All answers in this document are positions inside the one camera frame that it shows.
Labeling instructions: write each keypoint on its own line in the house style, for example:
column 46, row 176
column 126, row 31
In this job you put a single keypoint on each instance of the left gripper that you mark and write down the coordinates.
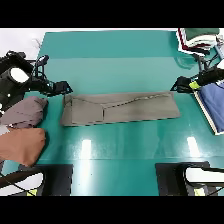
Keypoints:
column 61, row 88

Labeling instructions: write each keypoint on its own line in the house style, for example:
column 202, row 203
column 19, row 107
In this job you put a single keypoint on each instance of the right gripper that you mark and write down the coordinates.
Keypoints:
column 186, row 85

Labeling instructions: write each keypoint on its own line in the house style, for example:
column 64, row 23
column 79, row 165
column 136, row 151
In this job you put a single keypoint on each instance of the grey-brown garment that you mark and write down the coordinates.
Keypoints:
column 126, row 108

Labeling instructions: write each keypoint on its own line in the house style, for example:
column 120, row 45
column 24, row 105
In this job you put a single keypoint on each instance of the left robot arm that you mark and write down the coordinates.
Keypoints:
column 10, row 85

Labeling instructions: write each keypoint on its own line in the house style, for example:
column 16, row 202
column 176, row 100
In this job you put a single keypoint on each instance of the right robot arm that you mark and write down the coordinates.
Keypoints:
column 212, row 76

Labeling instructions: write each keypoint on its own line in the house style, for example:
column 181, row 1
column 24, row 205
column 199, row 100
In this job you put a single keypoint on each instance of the blue garment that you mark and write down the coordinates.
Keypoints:
column 215, row 105

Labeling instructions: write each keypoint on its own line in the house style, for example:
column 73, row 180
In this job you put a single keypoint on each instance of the dark red garment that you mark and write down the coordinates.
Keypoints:
column 182, row 43

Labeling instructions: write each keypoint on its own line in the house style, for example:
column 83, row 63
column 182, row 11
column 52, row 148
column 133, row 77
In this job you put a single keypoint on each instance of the mauve garment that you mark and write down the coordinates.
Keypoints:
column 25, row 112

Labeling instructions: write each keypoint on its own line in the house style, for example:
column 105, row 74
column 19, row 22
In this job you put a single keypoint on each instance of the white garment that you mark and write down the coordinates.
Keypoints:
column 203, row 42

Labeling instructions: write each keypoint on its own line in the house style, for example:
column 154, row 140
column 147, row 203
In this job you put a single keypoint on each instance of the green garment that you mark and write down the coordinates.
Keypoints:
column 201, row 32

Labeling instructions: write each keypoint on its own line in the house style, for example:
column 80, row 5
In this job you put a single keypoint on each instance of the orange garment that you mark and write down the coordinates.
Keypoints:
column 23, row 145

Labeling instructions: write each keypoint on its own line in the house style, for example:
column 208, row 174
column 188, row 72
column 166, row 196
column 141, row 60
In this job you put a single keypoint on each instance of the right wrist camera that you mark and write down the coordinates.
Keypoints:
column 201, row 61

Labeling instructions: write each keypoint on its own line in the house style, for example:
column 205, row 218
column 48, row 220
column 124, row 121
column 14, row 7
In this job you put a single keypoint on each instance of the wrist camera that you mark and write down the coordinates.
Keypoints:
column 40, row 66
column 201, row 61

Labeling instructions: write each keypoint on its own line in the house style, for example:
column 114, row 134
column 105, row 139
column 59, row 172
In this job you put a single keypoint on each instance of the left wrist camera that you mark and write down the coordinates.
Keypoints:
column 40, row 66

